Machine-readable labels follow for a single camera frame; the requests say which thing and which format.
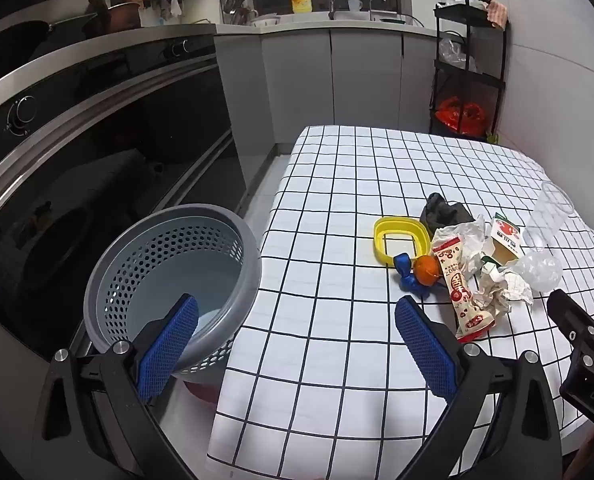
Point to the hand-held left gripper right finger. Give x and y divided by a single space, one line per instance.
424 350

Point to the dark grey cloth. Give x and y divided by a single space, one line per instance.
442 210

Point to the white black-grid tablecloth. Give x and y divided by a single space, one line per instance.
327 260

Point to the grey kitchen cabinet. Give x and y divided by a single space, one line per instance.
297 75

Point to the black glass stove cabinet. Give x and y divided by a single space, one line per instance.
102 125

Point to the red white snack wrapper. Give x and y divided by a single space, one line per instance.
459 290

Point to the brown cooking pot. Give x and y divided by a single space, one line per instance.
124 16

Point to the black shelf rack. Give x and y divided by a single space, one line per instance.
497 80

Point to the small orange fruit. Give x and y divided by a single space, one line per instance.
425 269

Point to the clear plastic cup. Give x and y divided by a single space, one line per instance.
547 215

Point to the black wok pan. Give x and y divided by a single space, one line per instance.
22 30

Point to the white red green carton box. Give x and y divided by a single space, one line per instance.
504 237

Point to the red stool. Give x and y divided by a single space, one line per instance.
202 392

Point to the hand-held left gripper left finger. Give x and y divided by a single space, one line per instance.
169 345

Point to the red plastic bag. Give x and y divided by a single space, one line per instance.
459 115

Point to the orange checked cloth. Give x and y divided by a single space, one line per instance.
497 14

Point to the large black stove knob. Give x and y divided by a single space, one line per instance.
23 114

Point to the grey perforated plastic basket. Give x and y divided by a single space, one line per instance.
127 260

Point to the small chrome faucet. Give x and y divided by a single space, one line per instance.
377 2

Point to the white paper ball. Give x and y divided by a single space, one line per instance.
507 287

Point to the blue foil wrapper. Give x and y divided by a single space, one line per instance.
402 261

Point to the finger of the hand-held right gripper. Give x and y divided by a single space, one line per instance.
572 317

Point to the yellow detergent bottle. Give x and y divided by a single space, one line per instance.
302 2

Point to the clear plastic film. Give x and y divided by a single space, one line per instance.
539 270

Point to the white cup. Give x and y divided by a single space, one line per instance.
355 5

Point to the small black stove knob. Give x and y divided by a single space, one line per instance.
169 50
185 46

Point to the clear plastic bag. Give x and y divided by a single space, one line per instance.
454 52

